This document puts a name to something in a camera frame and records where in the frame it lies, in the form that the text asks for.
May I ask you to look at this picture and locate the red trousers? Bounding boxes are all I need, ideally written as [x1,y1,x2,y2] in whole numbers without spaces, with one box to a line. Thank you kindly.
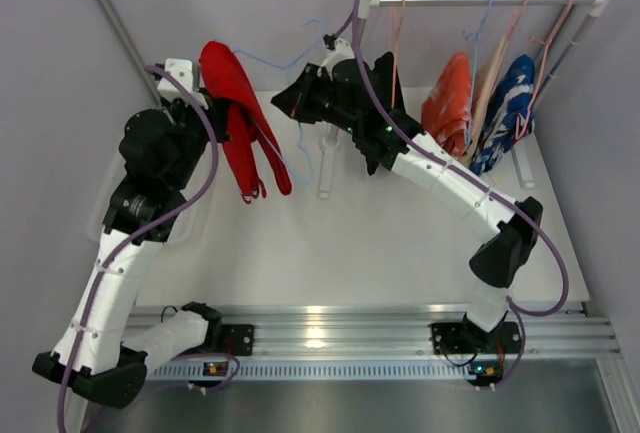
[199,41,293,204]

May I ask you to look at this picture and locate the pink hanger of black trousers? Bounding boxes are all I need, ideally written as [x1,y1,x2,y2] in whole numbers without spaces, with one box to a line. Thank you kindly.
[390,0,406,108]

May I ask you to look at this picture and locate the black trousers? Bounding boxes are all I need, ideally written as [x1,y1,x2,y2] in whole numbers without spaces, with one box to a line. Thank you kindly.
[366,51,405,176]

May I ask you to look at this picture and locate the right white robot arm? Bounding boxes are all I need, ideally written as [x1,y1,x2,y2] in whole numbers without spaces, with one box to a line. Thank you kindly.
[271,52,543,343]

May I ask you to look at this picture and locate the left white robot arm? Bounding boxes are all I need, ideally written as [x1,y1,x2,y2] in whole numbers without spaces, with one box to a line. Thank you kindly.
[32,95,222,409]

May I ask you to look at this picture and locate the pink hanger of beige garment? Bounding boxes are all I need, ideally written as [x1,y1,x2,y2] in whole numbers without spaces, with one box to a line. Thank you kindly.
[469,0,530,144]

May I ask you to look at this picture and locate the pink hanger of blue garment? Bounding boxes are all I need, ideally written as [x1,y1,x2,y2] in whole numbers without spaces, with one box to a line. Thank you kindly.
[514,0,574,142]

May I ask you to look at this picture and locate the white plastic basket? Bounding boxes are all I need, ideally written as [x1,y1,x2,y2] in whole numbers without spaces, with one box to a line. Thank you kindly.
[86,160,206,242]

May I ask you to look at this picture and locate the orange patterned garment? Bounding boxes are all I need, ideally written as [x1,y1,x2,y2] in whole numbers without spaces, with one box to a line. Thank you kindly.
[421,52,472,158]

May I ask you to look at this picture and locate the metal clothes rack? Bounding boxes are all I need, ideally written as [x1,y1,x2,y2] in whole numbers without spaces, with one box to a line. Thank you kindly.
[314,0,620,199]

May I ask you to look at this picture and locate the beige garment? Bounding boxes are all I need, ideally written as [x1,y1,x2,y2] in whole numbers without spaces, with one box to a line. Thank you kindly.
[459,34,509,168]

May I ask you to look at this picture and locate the blue white patterned garment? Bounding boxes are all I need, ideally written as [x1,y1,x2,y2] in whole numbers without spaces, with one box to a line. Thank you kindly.
[469,54,535,176]

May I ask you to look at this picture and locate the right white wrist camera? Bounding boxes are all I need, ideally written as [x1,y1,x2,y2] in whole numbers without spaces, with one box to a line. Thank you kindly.
[321,35,355,74]

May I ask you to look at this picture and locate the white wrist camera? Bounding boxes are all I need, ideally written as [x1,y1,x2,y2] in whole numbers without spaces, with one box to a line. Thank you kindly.
[157,58,199,101]
[321,35,355,74]

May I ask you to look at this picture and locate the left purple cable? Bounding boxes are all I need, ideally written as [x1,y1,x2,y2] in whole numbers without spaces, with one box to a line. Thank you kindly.
[55,65,241,433]

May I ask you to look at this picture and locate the purple cable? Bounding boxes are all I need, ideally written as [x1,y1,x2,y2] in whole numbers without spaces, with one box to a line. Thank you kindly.
[55,65,241,433]
[334,0,570,389]

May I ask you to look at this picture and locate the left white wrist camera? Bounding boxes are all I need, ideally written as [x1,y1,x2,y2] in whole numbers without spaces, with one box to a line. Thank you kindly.
[157,58,199,101]

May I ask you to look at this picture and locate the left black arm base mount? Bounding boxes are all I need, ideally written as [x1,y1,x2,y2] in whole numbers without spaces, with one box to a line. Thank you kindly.
[198,323,255,357]

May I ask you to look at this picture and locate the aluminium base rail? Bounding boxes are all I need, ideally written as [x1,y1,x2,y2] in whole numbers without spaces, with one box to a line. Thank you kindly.
[124,305,621,388]

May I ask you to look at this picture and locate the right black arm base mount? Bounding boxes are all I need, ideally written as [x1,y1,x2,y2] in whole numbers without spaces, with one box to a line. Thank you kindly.
[429,320,523,355]

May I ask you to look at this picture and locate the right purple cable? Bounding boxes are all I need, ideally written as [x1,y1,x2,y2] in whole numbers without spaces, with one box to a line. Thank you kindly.
[334,0,570,389]

